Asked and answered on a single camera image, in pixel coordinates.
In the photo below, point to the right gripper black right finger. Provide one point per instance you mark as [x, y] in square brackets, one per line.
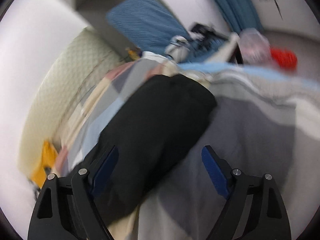
[255, 203]

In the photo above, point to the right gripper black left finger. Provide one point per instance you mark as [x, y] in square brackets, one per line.
[65, 207]

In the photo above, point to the black puffer jacket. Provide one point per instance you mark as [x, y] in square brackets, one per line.
[153, 131]

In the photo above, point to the yellow cushion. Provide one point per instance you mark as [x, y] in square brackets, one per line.
[47, 161]

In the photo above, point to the grey white striped blanket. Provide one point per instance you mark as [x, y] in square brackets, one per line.
[265, 122]

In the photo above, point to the patchwork pastel bed quilt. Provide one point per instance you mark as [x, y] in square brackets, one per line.
[83, 129]

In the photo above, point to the red round object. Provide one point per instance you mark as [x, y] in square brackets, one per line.
[286, 59]

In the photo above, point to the cream quilted headboard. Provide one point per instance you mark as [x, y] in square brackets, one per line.
[81, 66]

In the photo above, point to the blue striped pillow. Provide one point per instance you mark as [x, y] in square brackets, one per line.
[149, 25]

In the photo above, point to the blue curtain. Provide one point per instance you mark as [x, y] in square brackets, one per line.
[239, 14]

